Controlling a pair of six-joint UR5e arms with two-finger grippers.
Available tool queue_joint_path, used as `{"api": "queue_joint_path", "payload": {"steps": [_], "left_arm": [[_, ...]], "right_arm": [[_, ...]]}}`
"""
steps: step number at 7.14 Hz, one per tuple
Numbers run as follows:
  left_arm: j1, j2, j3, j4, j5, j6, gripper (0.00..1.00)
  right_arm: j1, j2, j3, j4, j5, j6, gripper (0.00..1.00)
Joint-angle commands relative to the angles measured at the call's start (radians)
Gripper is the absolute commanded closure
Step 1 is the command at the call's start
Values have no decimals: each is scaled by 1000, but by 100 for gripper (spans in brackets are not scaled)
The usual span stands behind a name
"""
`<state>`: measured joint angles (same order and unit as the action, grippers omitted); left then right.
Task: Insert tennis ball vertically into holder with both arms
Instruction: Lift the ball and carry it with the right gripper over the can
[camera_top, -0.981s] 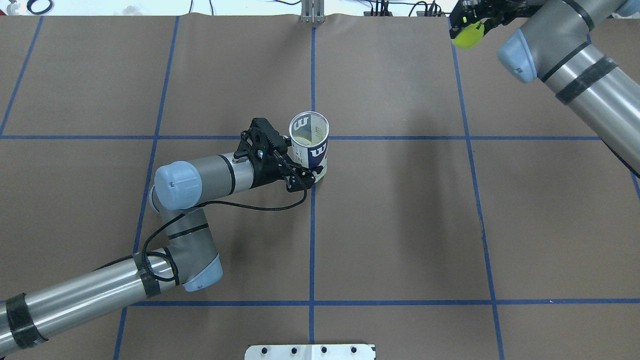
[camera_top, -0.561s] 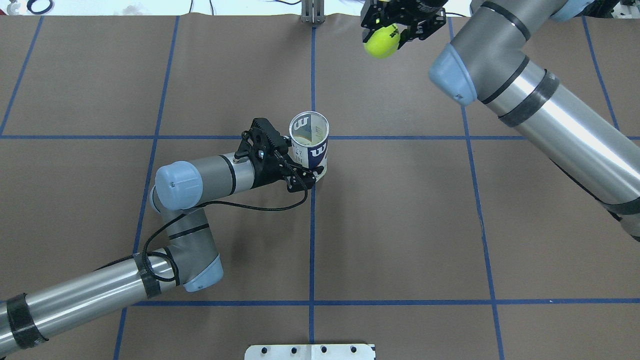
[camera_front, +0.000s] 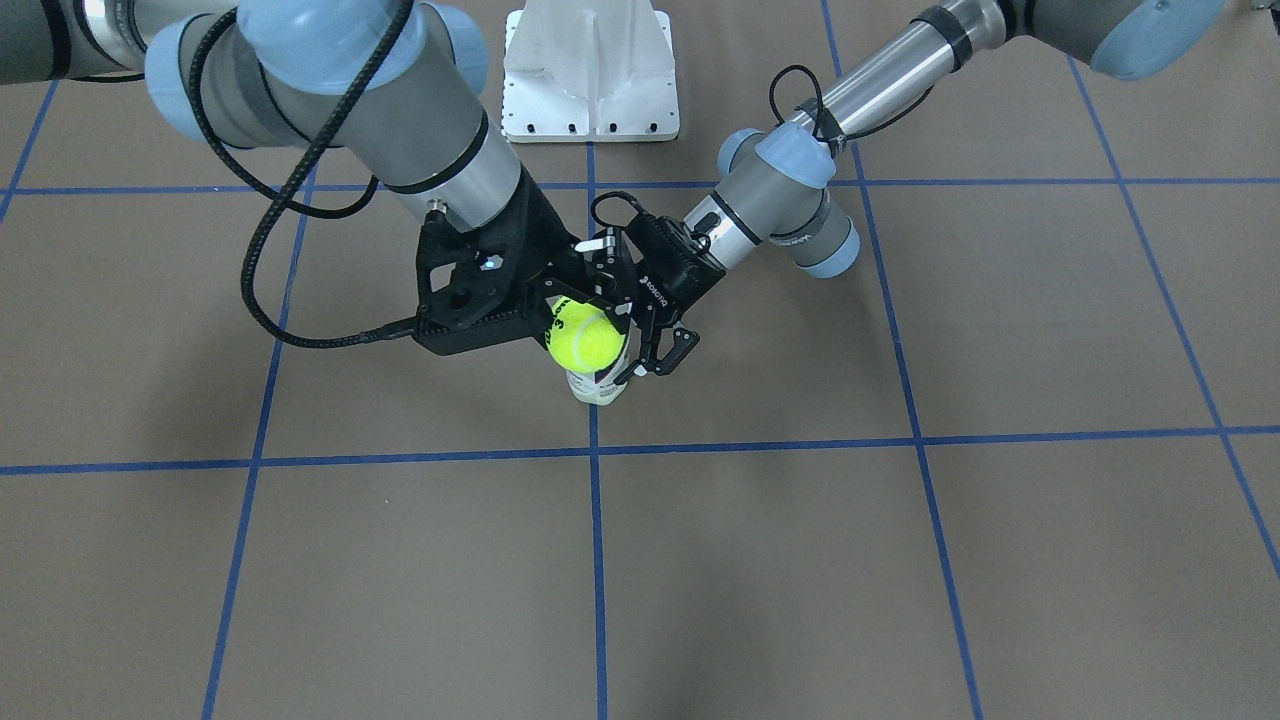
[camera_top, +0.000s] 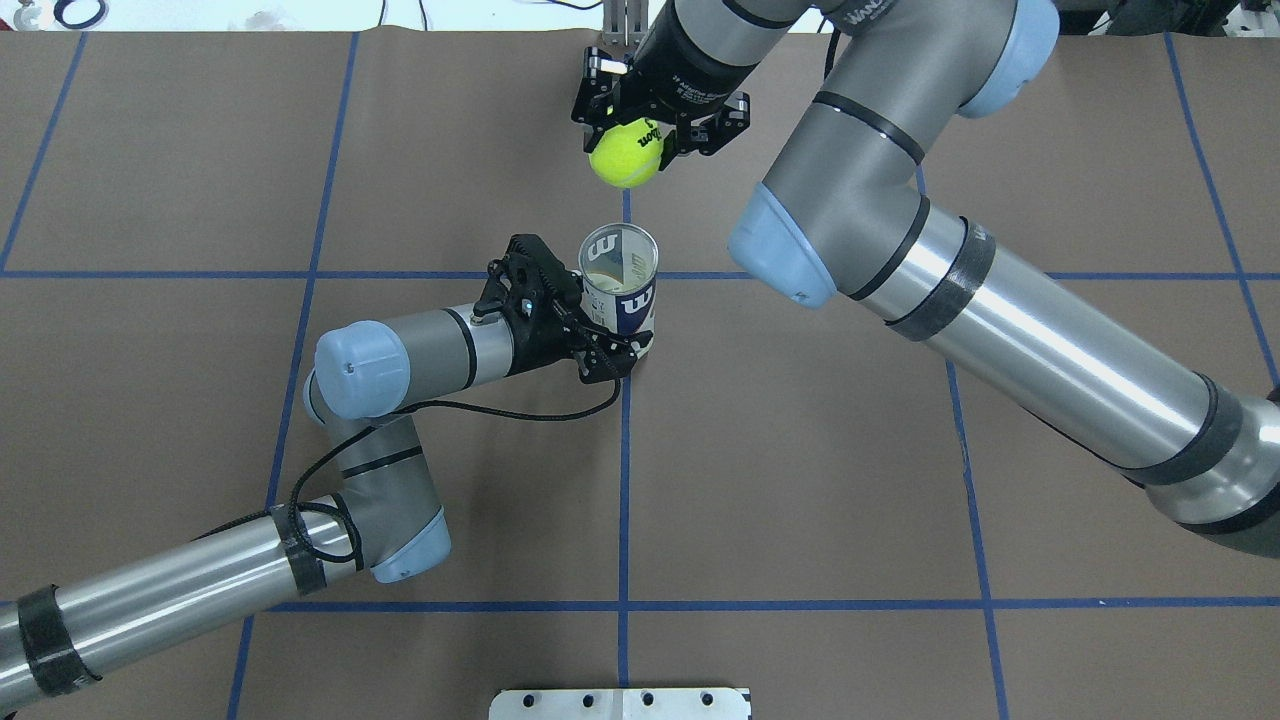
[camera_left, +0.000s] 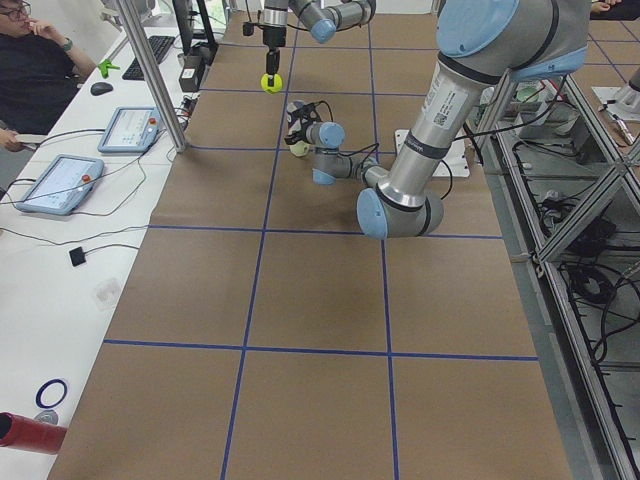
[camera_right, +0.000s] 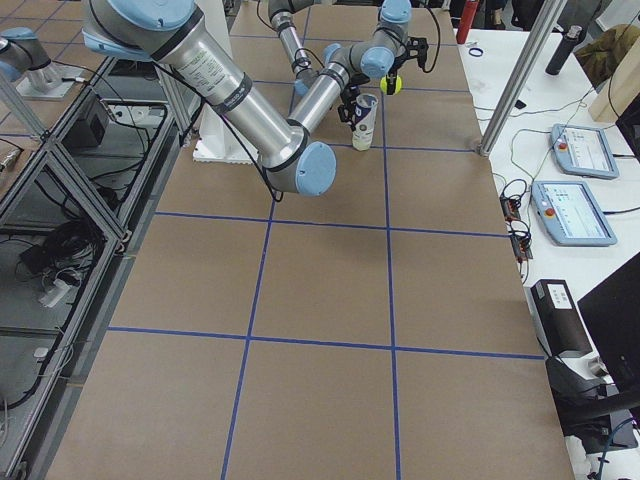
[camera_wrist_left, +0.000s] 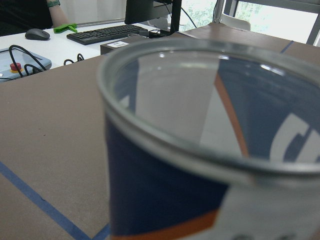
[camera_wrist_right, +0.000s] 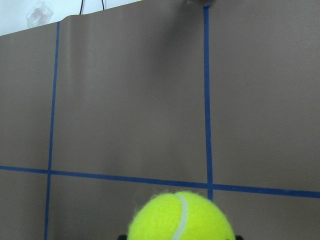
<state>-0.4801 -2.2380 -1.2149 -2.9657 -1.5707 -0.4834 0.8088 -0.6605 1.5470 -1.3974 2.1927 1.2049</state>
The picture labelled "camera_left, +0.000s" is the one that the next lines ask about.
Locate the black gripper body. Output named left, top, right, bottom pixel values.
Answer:
left=263, top=24, right=286, bottom=49
left=295, top=119, right=314, bottom=144

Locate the yellow Wilson tennis ball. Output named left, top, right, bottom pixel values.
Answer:
left=289, top=141, right=310, bottom=157

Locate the white blue tennis ball can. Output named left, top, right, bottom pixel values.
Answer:
left=285, top=100, right=310, bottom=157

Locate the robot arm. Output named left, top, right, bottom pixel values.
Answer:
left=285, top=1, right=591, bottom=239
left=258, top=0, right=377, bottom=93

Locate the black box with label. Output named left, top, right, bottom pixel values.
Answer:
left=179, top=55, right=206, bottom=93

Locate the black keyboard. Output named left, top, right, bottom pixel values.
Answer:
left=121, top=34, right=177, bottom=81

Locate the upper teach pendant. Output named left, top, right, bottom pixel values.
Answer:
left=97, top=107, right=162, bottom=154

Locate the teach pendant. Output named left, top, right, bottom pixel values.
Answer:
left=97, top=107, right=162, bottom=154
left=15, top=154, right=105, bottom=216

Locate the green plastic part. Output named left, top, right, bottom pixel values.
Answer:
left=98, top=58, right=120, bottom=79

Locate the black computer mouse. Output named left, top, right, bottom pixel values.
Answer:
left=90, top=82, right=113, bottom=96

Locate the brown paper table cover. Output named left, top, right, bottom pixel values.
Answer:
left=50, top=14, right=571, bottom=479

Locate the lower teach pendant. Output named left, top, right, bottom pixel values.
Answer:
left=15, top=154, right=105, bottom=216

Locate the seated person black shirt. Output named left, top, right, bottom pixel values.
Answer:
left=1, top=1, right=96, bottom=152

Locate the small black square device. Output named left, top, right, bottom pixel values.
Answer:
left=69, top=247, right=87, bottom=267

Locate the red bottle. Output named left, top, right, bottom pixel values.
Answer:
left=1, top=412, right=67, bottom=455

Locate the aluminium frame post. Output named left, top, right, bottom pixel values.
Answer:
left=114, top=0, right=187, bottom=153

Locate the blue ring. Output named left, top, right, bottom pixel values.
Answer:
left=35, top=378, right=69, bottom=409

